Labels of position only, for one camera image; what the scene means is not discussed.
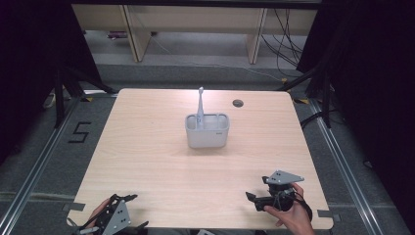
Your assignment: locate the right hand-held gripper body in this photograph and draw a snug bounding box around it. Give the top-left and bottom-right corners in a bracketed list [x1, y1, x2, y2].
[254, 169, 305, 212]

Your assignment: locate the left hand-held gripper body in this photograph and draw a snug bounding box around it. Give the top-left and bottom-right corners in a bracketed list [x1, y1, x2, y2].
[75, 193, 132, 235]

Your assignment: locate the white toothbrush holder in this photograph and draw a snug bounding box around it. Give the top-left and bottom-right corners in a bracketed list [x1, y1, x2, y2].
[184, 113, 231, 150]

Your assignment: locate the white electric toothbrush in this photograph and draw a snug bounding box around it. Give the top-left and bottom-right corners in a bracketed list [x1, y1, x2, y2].
[196, 86, 206, 131]

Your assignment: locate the person's left hand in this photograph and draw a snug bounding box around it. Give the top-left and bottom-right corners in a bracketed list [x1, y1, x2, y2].
[85, 198, 113, 230]

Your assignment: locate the person's right hand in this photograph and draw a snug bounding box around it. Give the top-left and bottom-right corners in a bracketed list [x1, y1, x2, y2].
[262, 182, 316, 235]

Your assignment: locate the grey tape piece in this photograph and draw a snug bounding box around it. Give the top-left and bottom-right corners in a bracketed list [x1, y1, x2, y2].
[62, 202, 86, 212]
[316, 209, 343, 223]

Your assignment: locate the black metal stand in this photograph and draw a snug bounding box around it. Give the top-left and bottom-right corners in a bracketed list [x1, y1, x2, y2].
[276, 63, 335, 129]
[53, 63, 119, 129]

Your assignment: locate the black curtain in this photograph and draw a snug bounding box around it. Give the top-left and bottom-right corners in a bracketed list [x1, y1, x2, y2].
[296, 0, 415, 233]
[0, 0, 103, 165]

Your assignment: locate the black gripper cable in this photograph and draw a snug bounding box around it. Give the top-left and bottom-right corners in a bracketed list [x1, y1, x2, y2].
[292, 190, 314, 222]

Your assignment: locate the aluminium floor rail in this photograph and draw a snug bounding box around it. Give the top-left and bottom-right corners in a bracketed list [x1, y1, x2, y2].
[0, 96, 82, 235]
[307, 97, 388, 235]

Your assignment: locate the bundle of black cables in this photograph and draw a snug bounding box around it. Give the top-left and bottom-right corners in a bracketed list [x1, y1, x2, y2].
[259, 8, 305, 78]

